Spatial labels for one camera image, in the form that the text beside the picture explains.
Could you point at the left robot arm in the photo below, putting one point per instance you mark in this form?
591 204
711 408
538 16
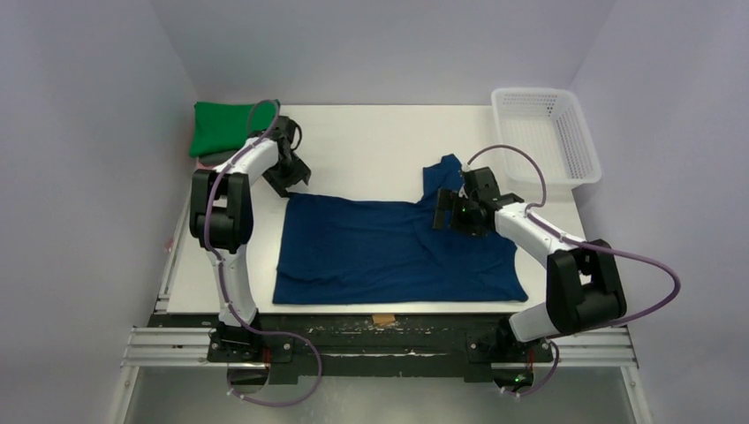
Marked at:
221 219

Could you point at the white plastic basket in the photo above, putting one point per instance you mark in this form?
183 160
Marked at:
548 125

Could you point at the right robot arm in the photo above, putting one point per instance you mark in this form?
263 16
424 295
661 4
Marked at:
583 285

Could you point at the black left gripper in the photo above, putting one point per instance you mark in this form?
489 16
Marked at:
299 173

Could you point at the green folded t-shirt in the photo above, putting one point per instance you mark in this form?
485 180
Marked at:
220 127

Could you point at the grey folded t-shirt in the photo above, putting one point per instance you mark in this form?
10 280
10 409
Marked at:
213 160

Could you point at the aluminium table frame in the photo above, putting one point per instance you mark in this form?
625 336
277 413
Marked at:
158 347

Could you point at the brown tape piece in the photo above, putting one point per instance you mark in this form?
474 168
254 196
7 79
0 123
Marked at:
383 320

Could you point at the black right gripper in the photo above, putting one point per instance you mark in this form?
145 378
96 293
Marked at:
447 209

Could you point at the blue t-shirt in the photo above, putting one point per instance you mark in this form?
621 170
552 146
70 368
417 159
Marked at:
336 251

